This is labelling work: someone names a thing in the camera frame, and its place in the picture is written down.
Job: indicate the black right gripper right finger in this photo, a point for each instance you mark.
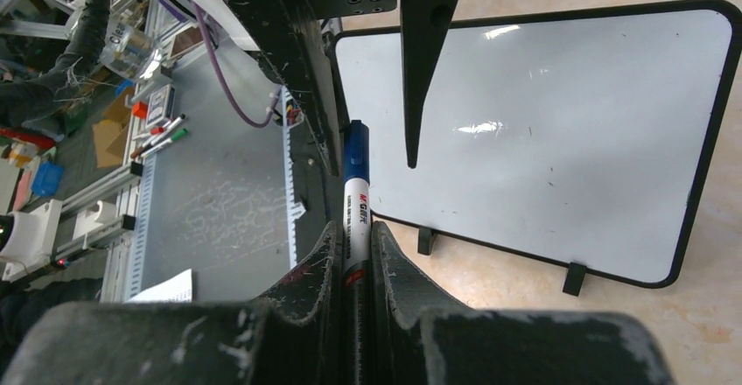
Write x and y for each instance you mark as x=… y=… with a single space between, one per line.
x=427 y=336

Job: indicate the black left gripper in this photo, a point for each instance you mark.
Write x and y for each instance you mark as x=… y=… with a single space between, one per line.
x=288 y=35

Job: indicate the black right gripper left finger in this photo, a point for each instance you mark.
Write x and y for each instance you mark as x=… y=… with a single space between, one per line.
x=287 y=335

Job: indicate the white blue whiteboard marker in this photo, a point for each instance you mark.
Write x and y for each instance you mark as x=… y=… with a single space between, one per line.
x=357 y=226

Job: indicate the black framed whiteboard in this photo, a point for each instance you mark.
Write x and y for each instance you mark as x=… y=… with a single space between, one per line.
x=580 y=138

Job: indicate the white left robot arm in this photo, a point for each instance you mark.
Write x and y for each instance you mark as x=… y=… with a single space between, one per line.
x=219 y=11

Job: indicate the white slotted cable duct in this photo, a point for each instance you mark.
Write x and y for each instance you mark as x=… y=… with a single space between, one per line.
x=295 y=209

